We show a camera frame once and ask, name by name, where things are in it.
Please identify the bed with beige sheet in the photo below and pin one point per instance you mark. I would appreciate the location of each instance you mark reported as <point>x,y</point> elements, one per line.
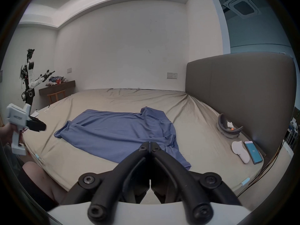
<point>121,99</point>

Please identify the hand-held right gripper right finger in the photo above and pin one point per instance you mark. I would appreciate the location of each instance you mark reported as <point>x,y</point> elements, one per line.
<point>168,170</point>

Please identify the wooden shelf with clothes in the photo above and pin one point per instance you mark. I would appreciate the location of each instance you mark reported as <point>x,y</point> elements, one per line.
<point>58,87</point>

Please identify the blue shirt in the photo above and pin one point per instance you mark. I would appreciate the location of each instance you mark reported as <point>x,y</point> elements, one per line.
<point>112,132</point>

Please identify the white cloth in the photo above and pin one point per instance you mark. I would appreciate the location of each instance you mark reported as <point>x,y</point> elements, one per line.
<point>240,151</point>

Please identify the black and white robot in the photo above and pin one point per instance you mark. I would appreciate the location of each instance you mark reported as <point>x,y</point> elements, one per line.
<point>30,78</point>

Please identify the grey padded headboard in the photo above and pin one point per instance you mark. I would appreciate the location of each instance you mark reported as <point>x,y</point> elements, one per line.
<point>234,90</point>

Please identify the person's legs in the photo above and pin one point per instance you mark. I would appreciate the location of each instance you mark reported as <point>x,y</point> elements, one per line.
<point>42,184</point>

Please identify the person's left hand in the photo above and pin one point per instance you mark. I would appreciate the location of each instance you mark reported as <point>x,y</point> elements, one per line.
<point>7,132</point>

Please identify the phone with blue screen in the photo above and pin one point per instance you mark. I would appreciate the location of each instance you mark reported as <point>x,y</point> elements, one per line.
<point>253,152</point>

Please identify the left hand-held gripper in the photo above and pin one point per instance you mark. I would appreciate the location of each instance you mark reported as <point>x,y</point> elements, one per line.
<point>16,118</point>

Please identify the wooden stool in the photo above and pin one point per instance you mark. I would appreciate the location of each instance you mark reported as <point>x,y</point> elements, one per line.
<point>56,95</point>

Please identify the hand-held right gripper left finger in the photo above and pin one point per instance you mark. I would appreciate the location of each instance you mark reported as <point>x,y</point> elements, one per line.
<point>131,170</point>

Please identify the wall socket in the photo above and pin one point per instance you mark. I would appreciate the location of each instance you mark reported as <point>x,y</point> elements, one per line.
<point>172,75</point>

